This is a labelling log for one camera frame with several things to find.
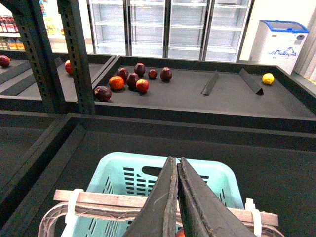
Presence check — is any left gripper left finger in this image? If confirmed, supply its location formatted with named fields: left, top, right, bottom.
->
left=123, top=157, right=178, bottom=237

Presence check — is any dark red apple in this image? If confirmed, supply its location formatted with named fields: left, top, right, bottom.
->
left=160, top=67, right=172, bottom=81
left=94, top=86, right=112, bottom=102
left=134, top=63, right=146, bottom=77
left=126, top=73, right=139, bottom=90
left=116, top=67, right=129, bottom=81

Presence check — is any white chest freezer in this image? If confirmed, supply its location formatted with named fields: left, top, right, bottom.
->
left=249, top=20, right=309, bottom=75

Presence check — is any black upright post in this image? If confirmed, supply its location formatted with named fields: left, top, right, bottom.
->
left=1, top=0, right=66, bottom=114
left=57, top=0, right=95, bottom=115

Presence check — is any red apple behind post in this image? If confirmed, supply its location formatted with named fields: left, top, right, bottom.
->
left=64, top=60, right=73, bottom=75

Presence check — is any glass door refrigerator row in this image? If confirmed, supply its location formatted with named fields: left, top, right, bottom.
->
left=87, top=0, right=253, bottom=62

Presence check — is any light blue plastic basket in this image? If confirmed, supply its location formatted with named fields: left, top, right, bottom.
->
left=62, top=152, right=244, bottom=237

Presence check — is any white zip tie right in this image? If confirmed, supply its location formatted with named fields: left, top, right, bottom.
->
left=245, top=198, right=262, bottom=237

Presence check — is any brown wooden basket handle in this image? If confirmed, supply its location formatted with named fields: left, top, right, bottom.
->
left=38, top=189, right=283, bottom=237

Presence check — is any white zip tie left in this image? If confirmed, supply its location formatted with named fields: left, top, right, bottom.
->
left=65, top=189, right=84, bottom=225

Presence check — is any dark red apple back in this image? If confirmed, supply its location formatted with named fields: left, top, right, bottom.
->
left=134, top=63, right=146, bottom=77

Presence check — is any small red apple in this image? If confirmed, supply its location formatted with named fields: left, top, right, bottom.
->
left=136, top=79, right=149, bottom=94

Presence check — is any black flat divider strip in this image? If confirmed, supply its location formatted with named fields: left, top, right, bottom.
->
left=201, top=70, right=219, bottom=96

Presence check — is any yellow lemon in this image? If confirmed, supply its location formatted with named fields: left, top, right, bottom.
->
left=262, top=73, right=275, bottom=85

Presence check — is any orange tomato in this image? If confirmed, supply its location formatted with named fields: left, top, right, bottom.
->
left=109, top=76, right=124, bottom=90

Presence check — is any black upright post far left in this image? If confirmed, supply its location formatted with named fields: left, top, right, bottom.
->
left=1, top=0, right=66, bottom=114

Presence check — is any black triangular divider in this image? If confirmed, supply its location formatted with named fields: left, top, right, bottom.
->
left=238, top=68, right=264, bottom=95

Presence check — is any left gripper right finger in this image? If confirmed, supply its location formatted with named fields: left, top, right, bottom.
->
left=177, top=158, right=255, bottom=237

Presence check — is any red fruit far left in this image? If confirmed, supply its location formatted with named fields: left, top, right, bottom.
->
left=0, top=55, right=11, bottom=68

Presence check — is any small dark red fruit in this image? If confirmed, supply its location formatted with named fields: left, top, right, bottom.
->
left=148, top=69, right=158, bottom=79

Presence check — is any grey curtain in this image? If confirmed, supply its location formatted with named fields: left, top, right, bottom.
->
left=293, top=10, right=316, bottom=85

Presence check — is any dark red apple front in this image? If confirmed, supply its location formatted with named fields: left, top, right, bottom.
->
left=94, top=86, right=112, bottom=102

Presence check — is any white zip tie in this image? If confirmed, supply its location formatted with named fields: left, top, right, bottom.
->
left=65, top=189, right=84, bottom=225
left=245, top=198, right=262, bottom=237

